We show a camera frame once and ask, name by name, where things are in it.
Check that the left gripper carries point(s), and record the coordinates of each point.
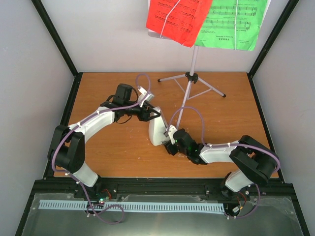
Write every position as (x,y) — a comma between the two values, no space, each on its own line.
(145,117)

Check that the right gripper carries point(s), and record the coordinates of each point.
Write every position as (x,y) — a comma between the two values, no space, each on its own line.
(169,148)

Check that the white metronome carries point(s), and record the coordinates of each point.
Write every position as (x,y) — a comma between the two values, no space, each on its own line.
(157,129)

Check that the white music stand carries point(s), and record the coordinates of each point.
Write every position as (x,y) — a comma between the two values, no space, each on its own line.
(193,77)

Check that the red sheet music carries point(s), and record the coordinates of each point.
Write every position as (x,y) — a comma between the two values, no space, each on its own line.
(178,20)

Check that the green sheet music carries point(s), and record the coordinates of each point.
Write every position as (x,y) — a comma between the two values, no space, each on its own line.
(233,24)

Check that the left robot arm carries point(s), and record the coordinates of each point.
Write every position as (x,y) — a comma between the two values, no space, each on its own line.
(67,148)

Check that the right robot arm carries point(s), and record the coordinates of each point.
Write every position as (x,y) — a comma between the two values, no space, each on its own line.
(255,162)

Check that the small circuit board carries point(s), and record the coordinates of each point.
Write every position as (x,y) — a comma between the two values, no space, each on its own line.
(104,195)

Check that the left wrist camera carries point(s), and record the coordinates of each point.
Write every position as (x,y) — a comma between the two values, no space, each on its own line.
(144,96)

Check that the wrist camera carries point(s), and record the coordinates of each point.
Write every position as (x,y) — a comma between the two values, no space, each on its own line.
(170,131)
(144,96)

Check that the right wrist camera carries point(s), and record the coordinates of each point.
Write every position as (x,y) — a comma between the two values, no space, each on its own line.
(170,131)

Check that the black aluminium rail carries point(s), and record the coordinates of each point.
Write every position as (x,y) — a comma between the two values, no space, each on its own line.
(208,188)

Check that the blue cable duct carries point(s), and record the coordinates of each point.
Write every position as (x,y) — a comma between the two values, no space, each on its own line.
(139,207)

